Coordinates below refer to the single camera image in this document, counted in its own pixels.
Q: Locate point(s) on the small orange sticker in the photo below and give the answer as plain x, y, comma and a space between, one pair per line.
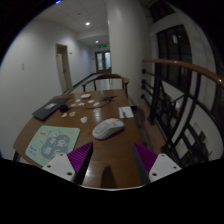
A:
72, 114
64, 115

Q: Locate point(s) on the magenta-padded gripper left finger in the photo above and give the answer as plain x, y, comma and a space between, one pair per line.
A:
61, 165

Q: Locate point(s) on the wooden armchair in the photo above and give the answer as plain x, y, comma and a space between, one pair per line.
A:
106, 76

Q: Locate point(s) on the red and white sticker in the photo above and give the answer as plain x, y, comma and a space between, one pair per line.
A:
96, 109

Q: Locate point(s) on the round ceiling light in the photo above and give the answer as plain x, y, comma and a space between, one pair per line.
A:
87, 23

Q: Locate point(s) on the small black cube box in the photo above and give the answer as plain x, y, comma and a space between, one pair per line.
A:
63, 108

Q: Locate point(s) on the white side door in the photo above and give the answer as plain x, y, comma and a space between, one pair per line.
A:
63, 70

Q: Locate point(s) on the white paper sheet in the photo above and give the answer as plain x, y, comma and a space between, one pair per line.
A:
126, 112

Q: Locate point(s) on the black railing with wooden handrail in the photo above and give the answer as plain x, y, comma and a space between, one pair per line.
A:
186, 65

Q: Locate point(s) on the glazed double door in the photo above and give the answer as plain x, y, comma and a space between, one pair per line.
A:
103, 61

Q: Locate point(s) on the dark closed laptop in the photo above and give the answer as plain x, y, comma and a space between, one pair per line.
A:
50, 108

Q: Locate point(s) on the green exit sign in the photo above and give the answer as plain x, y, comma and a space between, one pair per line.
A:
102, 45

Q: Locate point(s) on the pale green cartoon mouse pad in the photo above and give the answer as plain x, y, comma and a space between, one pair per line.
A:
50, 143

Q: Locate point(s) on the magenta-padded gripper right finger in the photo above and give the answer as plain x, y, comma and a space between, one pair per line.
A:
163, 166

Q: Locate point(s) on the white perforated computer mouse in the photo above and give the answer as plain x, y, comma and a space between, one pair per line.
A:
108, 129

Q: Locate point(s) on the small flat white box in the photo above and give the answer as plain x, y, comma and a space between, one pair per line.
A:
85, 96

